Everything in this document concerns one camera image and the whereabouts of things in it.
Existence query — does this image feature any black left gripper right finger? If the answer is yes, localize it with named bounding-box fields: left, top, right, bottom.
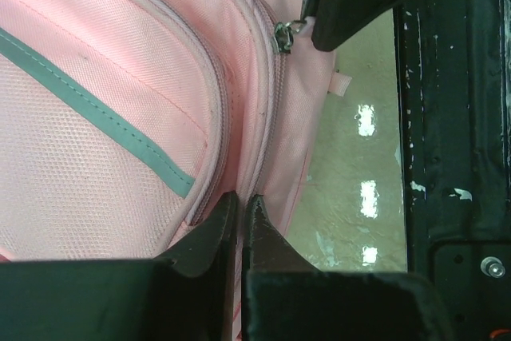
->
left=241, top=196, right=454, bottom=340

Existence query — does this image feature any pink student backpack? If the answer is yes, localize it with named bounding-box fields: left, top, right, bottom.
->
left=1, top=0, right=347, bottom=340

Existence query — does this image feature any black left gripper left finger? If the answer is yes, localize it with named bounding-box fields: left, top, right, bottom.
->
left=1, top=192, right=238, bottom=340

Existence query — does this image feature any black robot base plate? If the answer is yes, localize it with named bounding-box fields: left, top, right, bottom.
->
left=394, top=0, right=510, bottom=340

